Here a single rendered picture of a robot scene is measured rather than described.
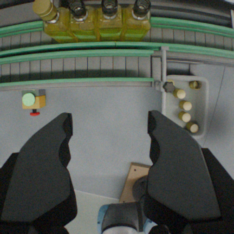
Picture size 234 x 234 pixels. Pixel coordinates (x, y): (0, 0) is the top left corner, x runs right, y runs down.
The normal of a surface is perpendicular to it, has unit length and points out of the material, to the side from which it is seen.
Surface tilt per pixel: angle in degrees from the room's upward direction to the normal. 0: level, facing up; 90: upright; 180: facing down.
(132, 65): 0
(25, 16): 0
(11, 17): 0
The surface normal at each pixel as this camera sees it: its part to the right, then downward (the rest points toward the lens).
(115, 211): -0.12, -0.90
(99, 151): 0.03, 0.18
